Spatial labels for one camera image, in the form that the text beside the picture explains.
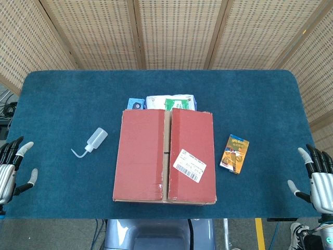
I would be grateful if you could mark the white table leg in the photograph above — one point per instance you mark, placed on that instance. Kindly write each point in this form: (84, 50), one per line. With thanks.
(225, 234)

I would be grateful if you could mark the woven wooden folding screen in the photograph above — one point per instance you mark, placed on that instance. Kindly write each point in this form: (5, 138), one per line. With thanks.
(177, 31)

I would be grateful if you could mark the blue carpet table cover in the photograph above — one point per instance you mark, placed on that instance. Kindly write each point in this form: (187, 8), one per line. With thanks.
(65, 99)

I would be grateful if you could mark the small orange printed carton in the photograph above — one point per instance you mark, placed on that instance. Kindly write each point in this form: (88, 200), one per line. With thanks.
(234, 156)

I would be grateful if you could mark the white bag with green label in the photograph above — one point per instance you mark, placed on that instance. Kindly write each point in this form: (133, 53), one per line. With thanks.
(156, 102)

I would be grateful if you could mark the red cardboard box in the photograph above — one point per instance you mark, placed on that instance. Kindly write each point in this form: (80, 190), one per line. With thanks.
(140, 156)

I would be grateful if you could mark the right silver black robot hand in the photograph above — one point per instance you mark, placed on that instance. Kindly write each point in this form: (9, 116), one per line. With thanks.
(322, 182)

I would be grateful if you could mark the flat black bar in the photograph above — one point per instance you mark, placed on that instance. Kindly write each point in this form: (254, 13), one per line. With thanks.
(282, 219)

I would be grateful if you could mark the white black sneaker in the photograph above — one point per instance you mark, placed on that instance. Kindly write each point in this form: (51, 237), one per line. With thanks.
(296, 233)

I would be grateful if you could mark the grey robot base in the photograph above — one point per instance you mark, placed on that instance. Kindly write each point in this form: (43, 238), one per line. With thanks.
(156, 234)

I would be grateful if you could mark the clear plastic wash bottle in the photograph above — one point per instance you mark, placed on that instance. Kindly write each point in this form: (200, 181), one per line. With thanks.
(97, 138)

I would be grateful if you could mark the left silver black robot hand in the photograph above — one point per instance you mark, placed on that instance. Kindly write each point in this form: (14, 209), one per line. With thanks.
(7, 172)

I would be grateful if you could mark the blue small object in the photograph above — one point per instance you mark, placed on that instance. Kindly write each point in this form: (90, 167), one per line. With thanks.
(135, 104)

